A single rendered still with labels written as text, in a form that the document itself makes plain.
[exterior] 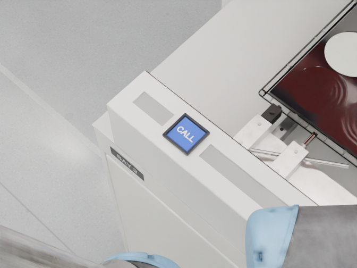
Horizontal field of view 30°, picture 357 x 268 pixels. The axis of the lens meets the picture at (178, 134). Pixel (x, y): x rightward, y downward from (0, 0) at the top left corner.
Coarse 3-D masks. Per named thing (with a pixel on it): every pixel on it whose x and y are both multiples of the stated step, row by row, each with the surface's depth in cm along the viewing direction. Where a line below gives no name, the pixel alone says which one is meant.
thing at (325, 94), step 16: (352, 16) 128; (336, 32) 126; (320, 48) 124; (304, 64) 123; (320, 64) 123; (288, 80) 121; (304, 80) 121; (320, 80) 121; (336, 80) 121; (352, 80) 121; (288, 96) 119; (304, 96) 119; (320, 96) 119; (336, 96) 119; (352, 96) 119; (304, 112) 118; (320, 112) 118; (336, 112) 118; (352, 112) 118; (320, 128) 116; (336, 128) 116; (352, 128) 116; (352, 144) 114
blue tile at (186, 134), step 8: (184, 120) 110; (176, 128) 109; (184, 128) 109; (192, 128) 109; (168, 136) 108; (176, 136) 108; (184, 136) 108; (192, 136) 108; (200, 136) 108; (184, 144) 108; (192, 144) 108
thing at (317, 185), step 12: (264, 144) 117; (276, 144) 117; (264, 156) 116; (276, 156) 116; (300, 168) 115; (312, 168) 115; (288, 180) 114; (300, 180) 114; (312, 180) 113; (324, 180) 113; (312, 192) 112; (324, 192) 112; (336, 192) 112; (348, 192) 112; (324, 204) 111; (336, 204) 111; (348, 204) 111
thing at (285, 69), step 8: (352, 0) 129; (344, 8) 129; (352, 8) 129; (336, 16) 127; (344, 16) 128; (328, 24) 127; (336, 24) 128; (320, 32) 126; (328, 32) 127; (312, 40) 125; (304, 48) 124; (296, 56) 123; (280, 72) 121; (272, 80) 121; (264, 88) 120
